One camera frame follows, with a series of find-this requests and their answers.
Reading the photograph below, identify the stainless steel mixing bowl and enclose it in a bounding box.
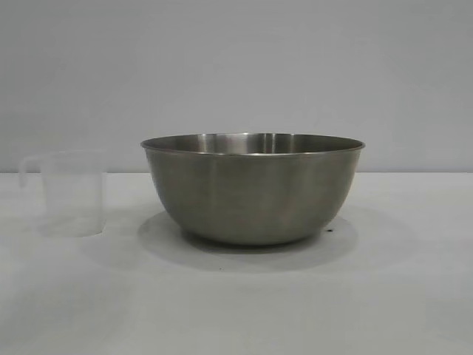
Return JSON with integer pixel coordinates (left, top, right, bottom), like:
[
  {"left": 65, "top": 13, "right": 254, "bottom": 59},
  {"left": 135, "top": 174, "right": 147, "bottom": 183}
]
[{"left": 139, "top": 132, "right": 365, "bottom": 246}]

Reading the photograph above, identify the clear plastic measuring cup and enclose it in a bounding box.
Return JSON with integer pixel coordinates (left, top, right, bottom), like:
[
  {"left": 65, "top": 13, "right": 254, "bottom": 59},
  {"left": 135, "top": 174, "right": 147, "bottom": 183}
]
[{"left": 17, "top": 149, "right": 110, "bottom": 238}]

